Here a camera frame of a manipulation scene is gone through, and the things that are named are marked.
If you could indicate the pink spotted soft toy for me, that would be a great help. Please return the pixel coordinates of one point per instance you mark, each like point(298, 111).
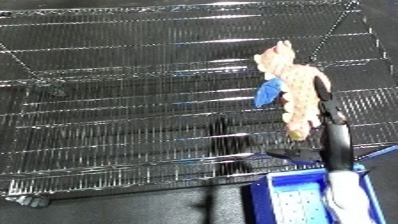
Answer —
point(299, 93)

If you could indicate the pale right robot forearm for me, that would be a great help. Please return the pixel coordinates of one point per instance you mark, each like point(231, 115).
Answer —
point(349, 200)

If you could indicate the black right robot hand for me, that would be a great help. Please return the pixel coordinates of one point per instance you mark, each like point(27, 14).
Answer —
point(337, 143)

